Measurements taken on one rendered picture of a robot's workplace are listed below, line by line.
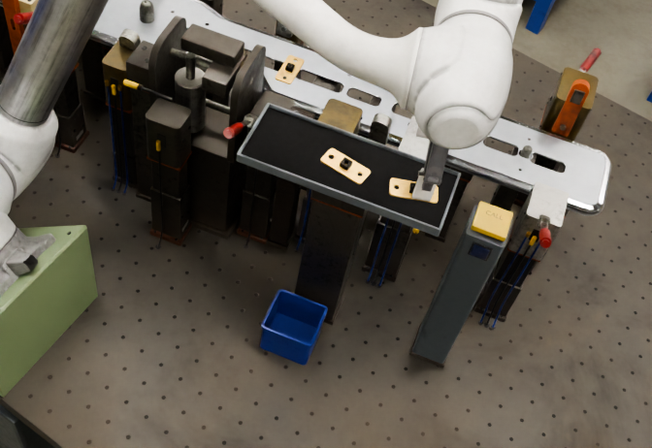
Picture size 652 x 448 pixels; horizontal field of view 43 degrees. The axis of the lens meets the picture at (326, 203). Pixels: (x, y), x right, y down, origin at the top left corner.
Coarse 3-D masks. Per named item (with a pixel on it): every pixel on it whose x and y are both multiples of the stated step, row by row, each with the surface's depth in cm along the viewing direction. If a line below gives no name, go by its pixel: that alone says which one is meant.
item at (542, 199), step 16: (544, 192) 161; (560, 192) 161; (528, 208) 158; (544, 208) 158; (560, 208) 159; (528, 224) 158; (560, 224) 156; (512, 240) 164; (528, 240) 162; (512, 256) 168; (528, 256) 165; (496, 272) 176; (512, 272) 170; (528, 272) 170; (496, 288) 175; (512, 288) 173; (480, 304) 183; (496, 304) 181; (480, 320) 183; (496, 320) 182
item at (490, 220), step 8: (480, 208) 143; (488, 208) 143; (496, 208) 143; (480, 216) 142; (488, 216) 142; (496, 216) 142; (504, 216) 143; (480, 224) 141; (488, 224) 141; (496, 224) 141; (504, 224) 142; (480, 232) 141; (488, 232) 140; (496, 232) 140; (504, 232) 140; (504, 240) 141
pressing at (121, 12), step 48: (0, 0) 182; (192, 0) 190; (288, 48) 184; (288, 96) 175; (336, 96) 177; (384, 96) 179; (480, 144) 174; (528, 144) 176; (576, 144) 179; (528, 192) 169; (576, 192) 170
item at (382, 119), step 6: (378, 114) 161; (384, 114) 161; (378, 120) 160; (384, 120) 160; (390, 120) 161; (372, 126) 162; (378, 126) 161; (384, 126) 160; (390, 126) 162; (372, 132) 164; (378, 132) 163; (384, 132) 162; (372, 138) 166; (378, 138) 165; (384, 138) 164; (384, 144) 166
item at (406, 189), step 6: (390, 180) 144; (396, 180) 144; (402, 180) 144; (408, 180) 144; (390, 186) 143; (402, 186) 143; (408, 186) 143; (414, 186) 143; (390, 192) 142; (396, 192) 142; (402, 192) 142; (408, 192) 143; (438, 192) 144; (408, 198) 142; (432, 198) 143
